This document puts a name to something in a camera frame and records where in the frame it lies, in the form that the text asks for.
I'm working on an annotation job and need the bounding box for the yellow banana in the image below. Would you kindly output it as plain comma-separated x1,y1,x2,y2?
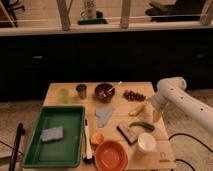
129,104,145,117

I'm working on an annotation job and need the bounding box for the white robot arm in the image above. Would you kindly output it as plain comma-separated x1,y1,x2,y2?
149,77,213,135

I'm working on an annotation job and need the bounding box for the white paper cup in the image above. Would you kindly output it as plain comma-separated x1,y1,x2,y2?
137,133,156,154

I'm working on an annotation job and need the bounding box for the dark metal cup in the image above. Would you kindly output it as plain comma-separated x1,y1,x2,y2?
76,84,87,99

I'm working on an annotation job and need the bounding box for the green translucent cup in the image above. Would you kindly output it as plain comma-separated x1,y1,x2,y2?
57,89,69,103

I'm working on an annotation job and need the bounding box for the green cucumber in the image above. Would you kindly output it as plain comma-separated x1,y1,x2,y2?
129,121,155,131

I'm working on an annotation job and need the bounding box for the bunch of brown grapes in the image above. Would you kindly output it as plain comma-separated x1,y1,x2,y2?
123,90,146,102

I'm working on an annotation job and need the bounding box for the light blue cloth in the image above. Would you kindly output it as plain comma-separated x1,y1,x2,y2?
95,108,113,128

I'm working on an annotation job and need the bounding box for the metal spoon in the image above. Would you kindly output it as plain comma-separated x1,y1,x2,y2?
99,81,122,97

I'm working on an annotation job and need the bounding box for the dark red bowl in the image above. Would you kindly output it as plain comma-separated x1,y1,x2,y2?
94,83,115,103

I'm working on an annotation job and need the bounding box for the orange plastic bowl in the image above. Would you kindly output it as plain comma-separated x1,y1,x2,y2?
95,140,128,171

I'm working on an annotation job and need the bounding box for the orange carrot piece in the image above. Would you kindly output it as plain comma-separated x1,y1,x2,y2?
90,132,104,146

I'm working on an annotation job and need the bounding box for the green plastic tray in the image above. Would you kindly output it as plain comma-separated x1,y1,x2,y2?
23,106,85,168

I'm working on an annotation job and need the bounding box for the grey blue sponge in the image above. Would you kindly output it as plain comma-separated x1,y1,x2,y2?
40,127,63,142

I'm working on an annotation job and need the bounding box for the green book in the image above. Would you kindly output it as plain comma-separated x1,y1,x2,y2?
78,18,108,25

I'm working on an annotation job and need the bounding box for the white mug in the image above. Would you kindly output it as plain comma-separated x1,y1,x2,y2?
81,0,96,19

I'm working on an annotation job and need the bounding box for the black pole stand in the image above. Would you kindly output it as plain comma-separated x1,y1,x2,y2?
8,123,25,171

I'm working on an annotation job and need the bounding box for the black office chair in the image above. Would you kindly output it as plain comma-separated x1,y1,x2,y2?
2,0,25,22

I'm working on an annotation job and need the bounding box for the black cable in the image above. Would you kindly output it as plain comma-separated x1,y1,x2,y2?
168,132,213,171

